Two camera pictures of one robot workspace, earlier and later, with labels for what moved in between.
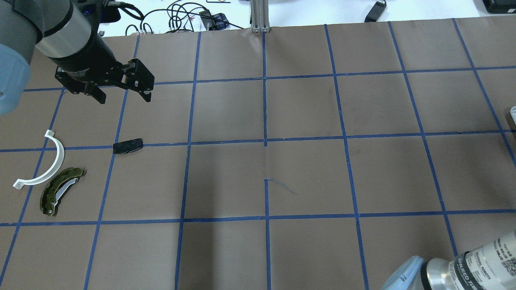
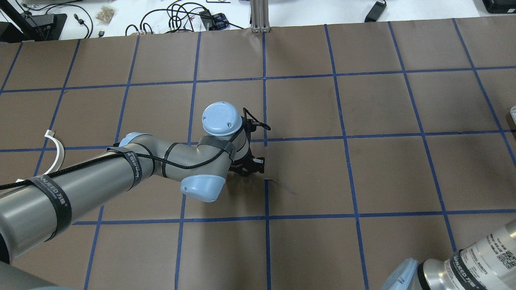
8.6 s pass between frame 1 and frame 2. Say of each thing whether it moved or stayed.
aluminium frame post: stayed
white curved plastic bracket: stayed
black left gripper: moved
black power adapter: stayed
